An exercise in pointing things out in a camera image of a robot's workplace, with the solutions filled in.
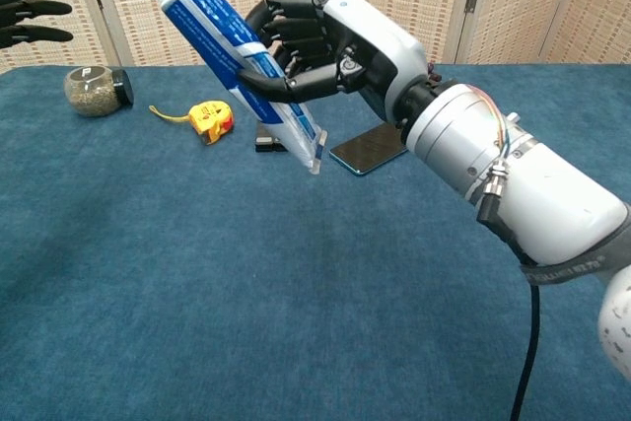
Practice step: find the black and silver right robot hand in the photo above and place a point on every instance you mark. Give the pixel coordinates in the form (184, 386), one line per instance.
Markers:
(374, 41)

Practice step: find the black smartphone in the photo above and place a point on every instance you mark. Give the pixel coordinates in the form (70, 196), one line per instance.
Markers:
(367, 147)

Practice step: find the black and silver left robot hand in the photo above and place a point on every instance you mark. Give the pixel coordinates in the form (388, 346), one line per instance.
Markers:
(20, 2)

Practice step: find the yellow tape measure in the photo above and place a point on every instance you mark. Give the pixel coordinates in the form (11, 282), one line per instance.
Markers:
(212, 120)

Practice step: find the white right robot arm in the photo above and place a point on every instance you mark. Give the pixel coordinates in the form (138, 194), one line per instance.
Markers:
(542, 194)

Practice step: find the blue table mat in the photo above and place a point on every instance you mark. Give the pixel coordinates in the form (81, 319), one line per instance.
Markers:
(246, 293)

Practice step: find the blue and white toothpaste tube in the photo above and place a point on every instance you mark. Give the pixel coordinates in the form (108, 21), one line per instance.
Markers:
(217, 31)

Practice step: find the round glass jar black lid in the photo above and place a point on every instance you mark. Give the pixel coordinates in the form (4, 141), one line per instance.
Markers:
(93, 91)

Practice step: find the black folding stand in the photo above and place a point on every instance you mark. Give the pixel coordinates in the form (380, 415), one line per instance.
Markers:
(266, 142)

